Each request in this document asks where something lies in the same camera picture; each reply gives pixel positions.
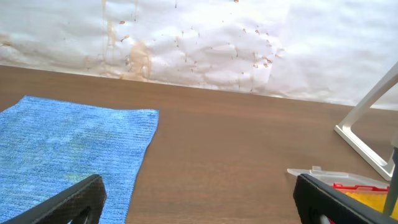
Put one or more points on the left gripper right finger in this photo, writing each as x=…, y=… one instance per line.
x=320, y=199

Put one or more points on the blue cloth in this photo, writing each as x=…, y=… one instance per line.
x=62, y=146

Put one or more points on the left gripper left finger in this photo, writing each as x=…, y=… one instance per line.
x=77, y=199

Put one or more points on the white and blue stand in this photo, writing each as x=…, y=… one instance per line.
x=363, y=137

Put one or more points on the red and yellow tip box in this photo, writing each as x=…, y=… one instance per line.
x=357, y=186

